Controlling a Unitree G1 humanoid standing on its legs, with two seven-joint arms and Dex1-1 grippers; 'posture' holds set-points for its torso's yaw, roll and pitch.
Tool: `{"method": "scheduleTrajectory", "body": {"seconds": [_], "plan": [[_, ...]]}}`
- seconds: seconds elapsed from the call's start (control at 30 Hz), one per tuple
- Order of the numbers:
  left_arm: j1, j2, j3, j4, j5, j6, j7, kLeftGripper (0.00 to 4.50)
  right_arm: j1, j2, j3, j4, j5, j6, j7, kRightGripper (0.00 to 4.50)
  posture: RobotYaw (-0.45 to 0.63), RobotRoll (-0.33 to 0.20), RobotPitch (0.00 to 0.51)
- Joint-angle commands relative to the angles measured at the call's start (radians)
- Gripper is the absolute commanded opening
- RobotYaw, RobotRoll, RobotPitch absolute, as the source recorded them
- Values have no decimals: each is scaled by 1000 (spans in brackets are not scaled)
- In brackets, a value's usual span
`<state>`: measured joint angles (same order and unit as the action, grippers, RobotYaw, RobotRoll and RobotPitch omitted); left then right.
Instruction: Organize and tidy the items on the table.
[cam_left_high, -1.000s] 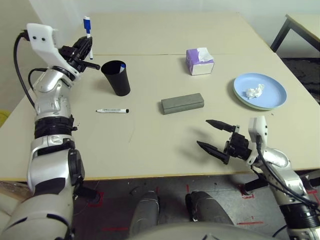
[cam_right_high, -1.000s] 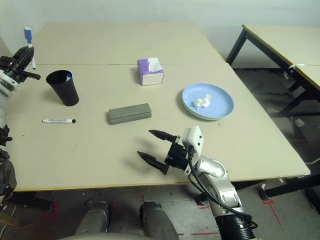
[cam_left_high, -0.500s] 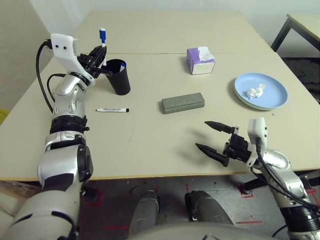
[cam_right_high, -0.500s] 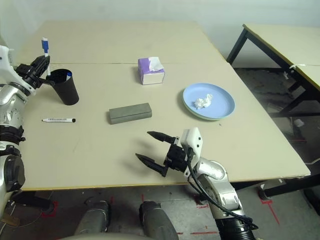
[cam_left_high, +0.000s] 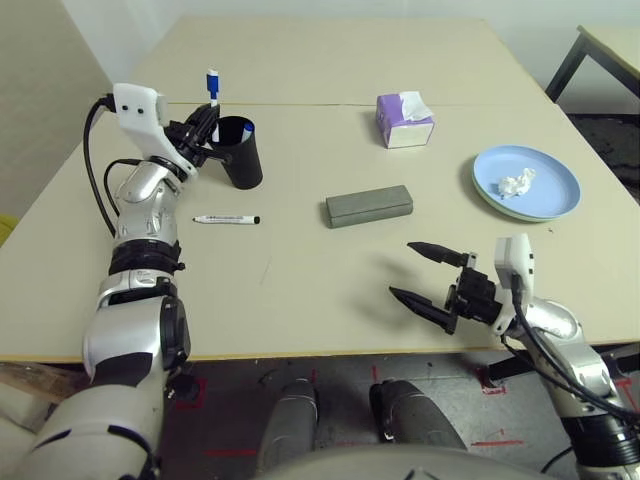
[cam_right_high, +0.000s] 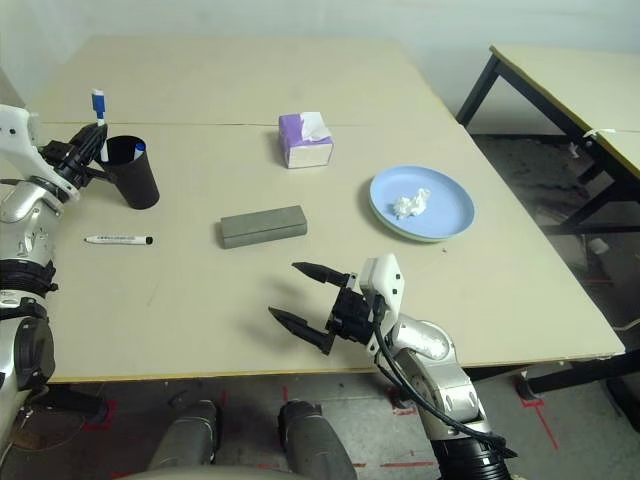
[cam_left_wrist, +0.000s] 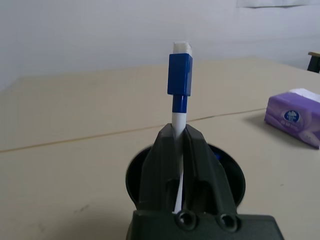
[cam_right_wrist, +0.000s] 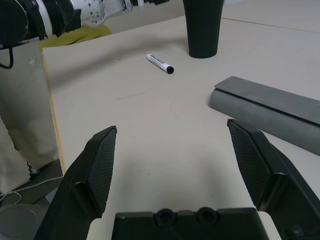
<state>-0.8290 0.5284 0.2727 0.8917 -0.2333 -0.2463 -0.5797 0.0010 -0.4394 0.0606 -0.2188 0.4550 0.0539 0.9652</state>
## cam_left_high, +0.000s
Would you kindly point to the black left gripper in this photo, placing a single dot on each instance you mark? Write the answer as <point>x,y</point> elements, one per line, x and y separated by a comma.
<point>187,142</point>

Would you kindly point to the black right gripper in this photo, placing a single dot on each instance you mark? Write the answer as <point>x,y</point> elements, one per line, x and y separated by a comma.
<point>477,297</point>

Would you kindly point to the thin blue-capped white marker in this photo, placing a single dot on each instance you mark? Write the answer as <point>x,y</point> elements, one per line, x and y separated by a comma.
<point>212,85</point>

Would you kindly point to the grey glasses case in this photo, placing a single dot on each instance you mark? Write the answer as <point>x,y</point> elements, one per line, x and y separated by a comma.
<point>370,207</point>

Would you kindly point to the white tissue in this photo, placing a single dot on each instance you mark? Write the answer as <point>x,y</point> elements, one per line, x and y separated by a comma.
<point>517,185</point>
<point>415,106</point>

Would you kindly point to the blue plastic plate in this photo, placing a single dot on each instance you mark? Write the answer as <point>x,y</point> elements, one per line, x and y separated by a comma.
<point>550,172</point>

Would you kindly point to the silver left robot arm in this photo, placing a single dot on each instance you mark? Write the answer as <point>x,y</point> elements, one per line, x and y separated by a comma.
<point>135,310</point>

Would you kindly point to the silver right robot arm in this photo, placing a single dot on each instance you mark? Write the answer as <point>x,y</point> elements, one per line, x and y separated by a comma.
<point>575,350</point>

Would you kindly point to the blue-capped marker in cup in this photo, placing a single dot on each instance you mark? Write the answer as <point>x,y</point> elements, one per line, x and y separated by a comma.
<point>247,132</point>

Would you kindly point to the black plastic cup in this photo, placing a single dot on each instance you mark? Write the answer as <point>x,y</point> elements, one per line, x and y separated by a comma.
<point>245,165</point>

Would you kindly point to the black-capped whiteboard marker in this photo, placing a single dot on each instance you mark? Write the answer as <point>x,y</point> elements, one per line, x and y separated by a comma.
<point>225,219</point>

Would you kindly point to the green plastic plate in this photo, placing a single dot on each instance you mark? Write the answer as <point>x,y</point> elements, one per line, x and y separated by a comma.
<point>530,220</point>

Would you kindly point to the black table foot bar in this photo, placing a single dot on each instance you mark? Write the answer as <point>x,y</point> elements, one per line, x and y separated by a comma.
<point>515,367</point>

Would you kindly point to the grey robot right leg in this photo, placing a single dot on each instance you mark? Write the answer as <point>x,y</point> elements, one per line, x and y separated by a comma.
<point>415,415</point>

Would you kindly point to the grey robot leg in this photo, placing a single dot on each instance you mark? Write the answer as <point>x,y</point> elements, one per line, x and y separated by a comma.
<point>415,415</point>
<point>290,420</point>

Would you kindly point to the purple tissue box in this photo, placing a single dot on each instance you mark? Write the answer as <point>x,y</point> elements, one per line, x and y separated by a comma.
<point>390,125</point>

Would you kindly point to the white tissue in box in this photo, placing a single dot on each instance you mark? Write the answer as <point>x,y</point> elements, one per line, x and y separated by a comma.
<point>415,106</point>

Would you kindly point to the grey robot torso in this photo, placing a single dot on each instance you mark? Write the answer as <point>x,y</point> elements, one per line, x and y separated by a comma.
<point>400,462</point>

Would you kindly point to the grey robot left leg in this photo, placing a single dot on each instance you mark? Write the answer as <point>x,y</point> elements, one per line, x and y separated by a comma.
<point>290,420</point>

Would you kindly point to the yellow floor object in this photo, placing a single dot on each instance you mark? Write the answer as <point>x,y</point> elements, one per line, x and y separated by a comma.
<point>7,230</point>

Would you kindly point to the beige side table black legs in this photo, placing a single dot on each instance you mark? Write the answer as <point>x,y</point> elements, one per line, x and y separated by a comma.
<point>565,65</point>

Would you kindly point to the brown wooden plank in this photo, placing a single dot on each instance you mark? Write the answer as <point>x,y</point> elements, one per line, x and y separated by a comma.
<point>40,380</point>

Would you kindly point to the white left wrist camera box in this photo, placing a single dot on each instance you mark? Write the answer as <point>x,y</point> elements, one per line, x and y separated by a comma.
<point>137,110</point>

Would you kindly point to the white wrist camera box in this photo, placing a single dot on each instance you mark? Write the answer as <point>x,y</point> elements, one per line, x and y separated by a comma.
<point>137,110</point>
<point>512,260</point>

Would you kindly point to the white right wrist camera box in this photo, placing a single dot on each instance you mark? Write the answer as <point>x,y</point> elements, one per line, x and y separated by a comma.
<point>512,260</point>

